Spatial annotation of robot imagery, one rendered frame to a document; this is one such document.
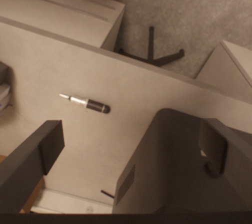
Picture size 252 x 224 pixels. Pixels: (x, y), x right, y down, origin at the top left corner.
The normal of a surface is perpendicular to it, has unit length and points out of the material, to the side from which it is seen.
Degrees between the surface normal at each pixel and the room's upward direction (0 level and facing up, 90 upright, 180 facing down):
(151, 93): 0
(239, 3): 0
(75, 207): 90
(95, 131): 0
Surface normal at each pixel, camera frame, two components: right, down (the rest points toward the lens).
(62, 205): 0.28, -0.72
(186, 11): -0.13, 0.62
